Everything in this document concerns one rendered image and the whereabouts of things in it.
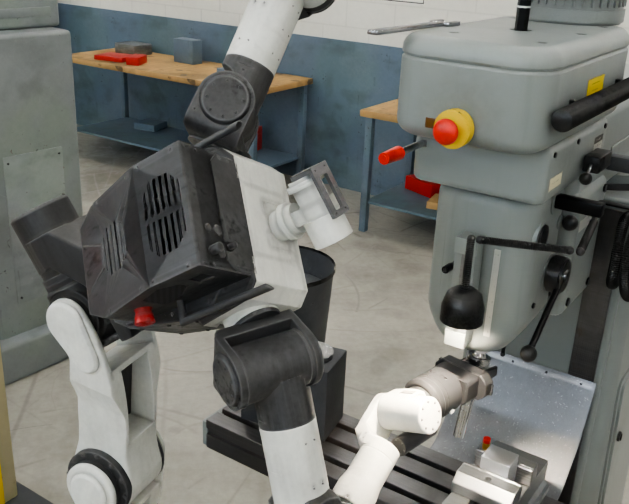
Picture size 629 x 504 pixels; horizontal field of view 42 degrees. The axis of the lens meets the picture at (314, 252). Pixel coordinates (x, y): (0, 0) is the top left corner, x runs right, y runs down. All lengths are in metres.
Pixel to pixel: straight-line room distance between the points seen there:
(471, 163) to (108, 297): 0.63
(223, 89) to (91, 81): 7.32
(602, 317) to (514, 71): 0.84
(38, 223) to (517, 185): 0.83
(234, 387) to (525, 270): 0.57
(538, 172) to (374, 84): 5.19
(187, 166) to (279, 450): 0.45
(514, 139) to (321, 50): 5.52
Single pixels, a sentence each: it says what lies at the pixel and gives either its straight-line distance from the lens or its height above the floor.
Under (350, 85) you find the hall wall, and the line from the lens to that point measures 6.61.
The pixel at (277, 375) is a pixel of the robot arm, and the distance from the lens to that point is 1.22.
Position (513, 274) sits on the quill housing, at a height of 1.49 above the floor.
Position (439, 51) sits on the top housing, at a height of 1.87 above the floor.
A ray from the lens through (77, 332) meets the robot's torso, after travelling 1.50.
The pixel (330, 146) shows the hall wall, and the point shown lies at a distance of 6.81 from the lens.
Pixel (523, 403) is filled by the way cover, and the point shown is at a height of 1.00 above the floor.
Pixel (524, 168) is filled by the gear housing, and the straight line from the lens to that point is 1.35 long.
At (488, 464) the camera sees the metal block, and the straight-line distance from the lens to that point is 1.72.
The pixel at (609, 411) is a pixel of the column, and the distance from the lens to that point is 2.08.
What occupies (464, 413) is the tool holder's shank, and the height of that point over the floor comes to 1.14.
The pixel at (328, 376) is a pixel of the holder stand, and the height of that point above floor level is 1.10.
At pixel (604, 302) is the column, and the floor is 1.29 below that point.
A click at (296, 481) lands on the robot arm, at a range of 1.28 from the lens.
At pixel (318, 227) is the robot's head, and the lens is 1.25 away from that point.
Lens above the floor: 2.04
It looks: 22 degrees down
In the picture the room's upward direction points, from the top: 3 degrees clockwise
